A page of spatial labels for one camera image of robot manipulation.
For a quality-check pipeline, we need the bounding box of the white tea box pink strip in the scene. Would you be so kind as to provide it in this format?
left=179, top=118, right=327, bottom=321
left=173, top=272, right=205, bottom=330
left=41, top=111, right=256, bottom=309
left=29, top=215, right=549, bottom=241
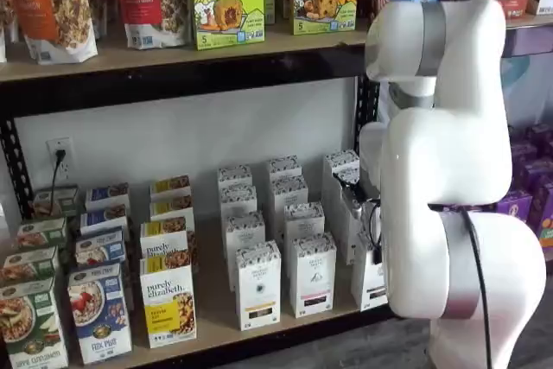
left=288, top=232, right=339, bottom=320

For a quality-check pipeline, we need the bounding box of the purple snack box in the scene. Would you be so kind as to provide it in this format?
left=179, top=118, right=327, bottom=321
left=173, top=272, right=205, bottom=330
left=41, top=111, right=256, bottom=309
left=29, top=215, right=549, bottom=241
left=530, top=123, right=553, bottom=146
left=512, top=142, right=539, bottom=168
left=496, top=189, right=534, bottom=215
left=520, top=159, right=553, bottom=189
left=529, top=182, right=553, bottom=250

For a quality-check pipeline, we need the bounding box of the white tea box green strip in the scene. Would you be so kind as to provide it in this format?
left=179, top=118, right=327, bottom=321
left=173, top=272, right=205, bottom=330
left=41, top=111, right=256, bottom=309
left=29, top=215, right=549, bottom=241
left=350, top=247, right=389, bottom=312

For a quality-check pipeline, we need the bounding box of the black power cord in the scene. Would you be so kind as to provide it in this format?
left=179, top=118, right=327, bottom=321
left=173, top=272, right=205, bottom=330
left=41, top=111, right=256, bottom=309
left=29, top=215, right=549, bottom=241
left=48, top=149, right=68, bottom=217

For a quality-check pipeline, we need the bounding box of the white yellow Purely Elizabeth box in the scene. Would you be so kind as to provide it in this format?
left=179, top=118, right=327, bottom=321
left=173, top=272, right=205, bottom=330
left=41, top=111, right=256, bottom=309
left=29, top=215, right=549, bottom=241
left=139, top=216, right=194, bottom=258
left=149, top=175, right=193, bottom=203
left=149, top=195, right=196, bottom=224
left=139, top=249, right=200, bottom=350

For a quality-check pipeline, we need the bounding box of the white patterned-top tea box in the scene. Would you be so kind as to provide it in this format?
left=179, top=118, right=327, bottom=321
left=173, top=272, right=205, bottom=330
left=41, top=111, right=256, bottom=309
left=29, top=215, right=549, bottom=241
left=222, top=211, right=267, bottom=293
left=215, top=164, right=254, bottom=191
left=340, top=189, right=369, bottom=267
left=321, top=150, right=362, bottom=198
left=270, top=175, right=310, bottom=232
left=264, top=156, right=302, bottom=185
left=331, top=167, right=360, bottom=215
left=219, top=185, right=259, bottom=219
left=283, top=201, right=327, bottom=258

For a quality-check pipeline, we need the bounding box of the white wall outlet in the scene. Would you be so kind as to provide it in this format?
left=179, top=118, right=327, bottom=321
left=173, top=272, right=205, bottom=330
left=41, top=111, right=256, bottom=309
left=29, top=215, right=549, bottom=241
left=46, top=137, right=75, bottom=181

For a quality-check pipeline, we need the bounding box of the black metal shelving rack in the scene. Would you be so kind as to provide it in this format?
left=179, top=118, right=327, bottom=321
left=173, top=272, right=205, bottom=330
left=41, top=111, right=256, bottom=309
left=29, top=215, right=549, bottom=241
left=0, top=0, right=553, bottom=368

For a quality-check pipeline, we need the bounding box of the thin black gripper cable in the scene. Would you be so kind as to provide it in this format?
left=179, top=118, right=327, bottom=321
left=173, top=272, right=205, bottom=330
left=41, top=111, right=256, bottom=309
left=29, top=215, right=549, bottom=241
left=365, top=200, right=385, bottom=265

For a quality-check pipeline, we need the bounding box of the white dotted gripper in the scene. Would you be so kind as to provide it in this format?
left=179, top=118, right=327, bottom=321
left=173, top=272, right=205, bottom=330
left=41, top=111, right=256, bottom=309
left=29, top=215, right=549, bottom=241
left=334, top=172, right=382, bottom=221

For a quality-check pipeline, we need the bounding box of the blue flax plus oatmeal box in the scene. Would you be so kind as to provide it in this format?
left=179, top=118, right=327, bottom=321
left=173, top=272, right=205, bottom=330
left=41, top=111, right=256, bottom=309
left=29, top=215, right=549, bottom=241
left=67, top=262, right=135, bottom=366
left=85, top=182, right=131, bottom=212
left=75, top=226, right=128, bottom=269
left=79, top=204, right=131, bottom=234

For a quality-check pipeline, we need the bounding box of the green apple cinnamon oatmeal box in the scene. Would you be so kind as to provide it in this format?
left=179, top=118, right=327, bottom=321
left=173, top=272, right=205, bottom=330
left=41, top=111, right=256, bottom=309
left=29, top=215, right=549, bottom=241
left=16, top=216, right=70, bottom=254
left=0, top=245, right=62, bottom=289
left=29, top=185, right=80, bottom=220
left=0, top=276, right=71, bottom=369

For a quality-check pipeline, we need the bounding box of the wooden shelf board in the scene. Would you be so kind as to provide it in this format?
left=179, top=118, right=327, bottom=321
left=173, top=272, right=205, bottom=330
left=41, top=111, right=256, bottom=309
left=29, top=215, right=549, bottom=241
left=0, top=30, right=373, bottom=83
left=505, top=14, right=553, bottom=31
left=0, top=182, right=392, bottom=366

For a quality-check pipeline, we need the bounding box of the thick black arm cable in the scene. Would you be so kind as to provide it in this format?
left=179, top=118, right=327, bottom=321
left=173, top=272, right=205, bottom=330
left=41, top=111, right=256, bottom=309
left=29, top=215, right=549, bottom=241
left=427, top=200, right=494, bottom=369

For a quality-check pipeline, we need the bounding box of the orange label granola pouch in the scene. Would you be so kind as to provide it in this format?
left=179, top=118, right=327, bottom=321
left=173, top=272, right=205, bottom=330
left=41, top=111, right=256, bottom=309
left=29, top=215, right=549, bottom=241
left=0, top=0, right=100, bottom=66

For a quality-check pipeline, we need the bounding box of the white tea box yellow strip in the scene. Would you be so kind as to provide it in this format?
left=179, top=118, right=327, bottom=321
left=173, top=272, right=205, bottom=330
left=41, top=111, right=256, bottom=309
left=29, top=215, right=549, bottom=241
left=235, top=240, right=283, bottom=333

